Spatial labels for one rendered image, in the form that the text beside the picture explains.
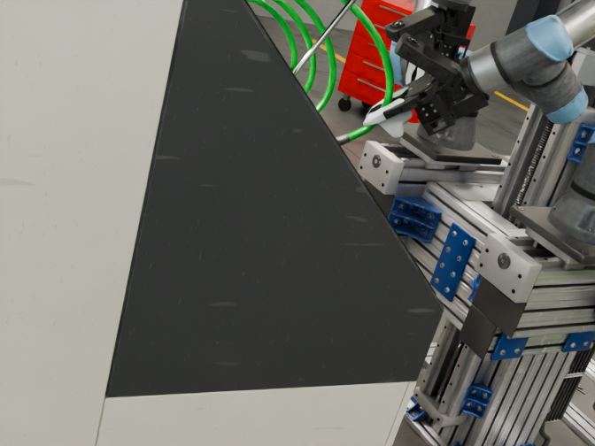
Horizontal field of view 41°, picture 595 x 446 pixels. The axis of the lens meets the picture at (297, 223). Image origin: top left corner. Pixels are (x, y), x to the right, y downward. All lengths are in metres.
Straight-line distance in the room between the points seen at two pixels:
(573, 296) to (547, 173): 0.32
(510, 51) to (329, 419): 0.71
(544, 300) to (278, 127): 0.83
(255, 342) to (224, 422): 0.16
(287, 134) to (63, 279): 0.37
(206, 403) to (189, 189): 0.40
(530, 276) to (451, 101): 0.45
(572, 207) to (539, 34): 0.53
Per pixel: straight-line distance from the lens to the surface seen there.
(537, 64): 1.35
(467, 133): 2.10
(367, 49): 5.92
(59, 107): 1.04
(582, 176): 1.77
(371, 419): 1.54
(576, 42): 1.56
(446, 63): 1.40
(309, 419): 1.47
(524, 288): 1.70
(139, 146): 1.08
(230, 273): 1.21
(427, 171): 2.07
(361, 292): 1.34
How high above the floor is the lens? 1.59
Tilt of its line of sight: 24 degrees down
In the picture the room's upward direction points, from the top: 16 degrees clockwise
